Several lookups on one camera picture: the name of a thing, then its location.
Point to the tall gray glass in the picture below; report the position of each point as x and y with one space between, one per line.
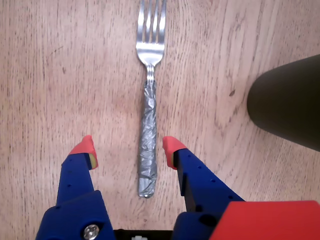
287 105

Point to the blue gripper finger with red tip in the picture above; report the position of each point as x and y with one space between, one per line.
200 187
75 200

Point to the red wrist camera mount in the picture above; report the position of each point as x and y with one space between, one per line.
270 222

